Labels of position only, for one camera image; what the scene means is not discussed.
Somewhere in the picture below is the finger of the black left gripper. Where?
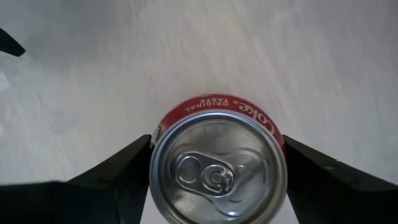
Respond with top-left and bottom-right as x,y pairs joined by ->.
0,27 -> 26,58

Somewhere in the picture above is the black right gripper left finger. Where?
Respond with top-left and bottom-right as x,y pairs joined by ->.
67,134 -> 153,224

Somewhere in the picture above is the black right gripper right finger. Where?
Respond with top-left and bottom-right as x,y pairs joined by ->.
283,134 -> 398,224

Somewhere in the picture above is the red Coca-Cola can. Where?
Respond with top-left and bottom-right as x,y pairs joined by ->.
149,93 -> 289,224

